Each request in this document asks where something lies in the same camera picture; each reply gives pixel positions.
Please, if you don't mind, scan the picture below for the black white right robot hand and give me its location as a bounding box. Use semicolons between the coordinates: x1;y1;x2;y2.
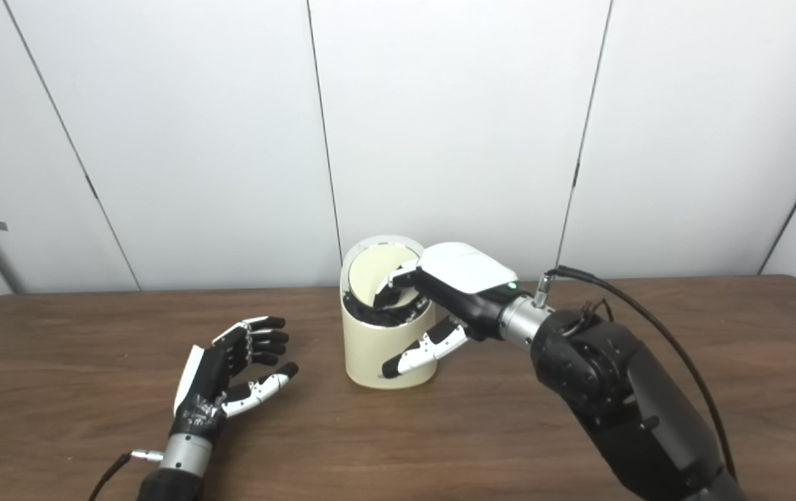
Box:
374;242;520;379

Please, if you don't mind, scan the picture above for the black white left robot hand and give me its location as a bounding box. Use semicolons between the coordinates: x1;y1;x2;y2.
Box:
170;317;299;443

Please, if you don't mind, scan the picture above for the cream round bin lid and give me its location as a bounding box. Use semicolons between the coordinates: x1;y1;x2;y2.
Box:
347;245;421;310

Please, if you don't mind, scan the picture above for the cream-colored cylindrical bin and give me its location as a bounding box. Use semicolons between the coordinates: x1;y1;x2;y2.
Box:
340;236;438;389

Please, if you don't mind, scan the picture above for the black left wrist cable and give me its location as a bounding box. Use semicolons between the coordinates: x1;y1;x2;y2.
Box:
87;450;162;501

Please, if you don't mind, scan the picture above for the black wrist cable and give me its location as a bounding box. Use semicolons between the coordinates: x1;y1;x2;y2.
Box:
87;450;162;501
534;266;738;481

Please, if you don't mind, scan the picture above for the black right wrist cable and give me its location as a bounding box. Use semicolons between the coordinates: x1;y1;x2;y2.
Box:
534;266;738;481

